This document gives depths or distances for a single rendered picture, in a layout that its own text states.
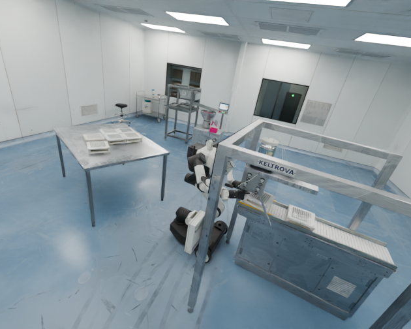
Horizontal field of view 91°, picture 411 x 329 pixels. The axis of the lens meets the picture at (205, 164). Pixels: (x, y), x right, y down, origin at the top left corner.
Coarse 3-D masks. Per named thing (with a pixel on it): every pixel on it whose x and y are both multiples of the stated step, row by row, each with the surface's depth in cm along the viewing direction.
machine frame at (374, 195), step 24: (336, 144) 172; (360, 144) 168; (216, 168) 120; (384, 168) 164; (216, 192) 126; (336, 192) 95; (360, 192) 90; (384, 192) 90; (360, 216) 182; (408, 216) 85; (192, 288) 168; (408, 288) 99; (384, 312) 108; (408, 312) 98
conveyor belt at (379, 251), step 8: (240, 200) 212; (272, 208) 206; (280, 208) 209; (280, 216) 197; (320, 224) 195; (320, 232) 184; (328, 232) 186; (336, 232) 187; (344, 232) 189; (336, 240) 178; (344, 240) 179; (352, 240) 181; (360, 240) 183; (360, 248) 173; (368, 248) 175; (376, 248) 177; (384, 248) 178; (376, 256) 168; (384, 256) 169
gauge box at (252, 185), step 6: (246, 174) 184; (252, 174) 181; (252, 180) 183; (258, 180) 181; (264, 180) 178; (240, 186) 191; (246, 186) 188; (252, 186) 185; (258, 186) 183; (264, 186) 180; (252, 192) 187; (258, 192) 184
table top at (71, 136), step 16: (64, 128) 309; (80, 128) 320; (96, 128) 331; (112, 128) 343; (64, 144) 266; (80, 144) 266; (112, 144) 282; (128, 144) 291; (144, 144) 300; (80, 160) 230; (96, 160) 235; (112, 160) 241; (128, 160) 248
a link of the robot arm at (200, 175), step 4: (196, 168) 188; (200, 168) 188; (196, 172) 187; (200, 172) 186; (204, 172) 188; (196, 176) 186; (200, 176) 184; (204, 176) 184; (196, 180) 187; (200, 180) 182; (204, 180) 182; (208, 180) 184; (196, 184) 187; (208, 184) 181
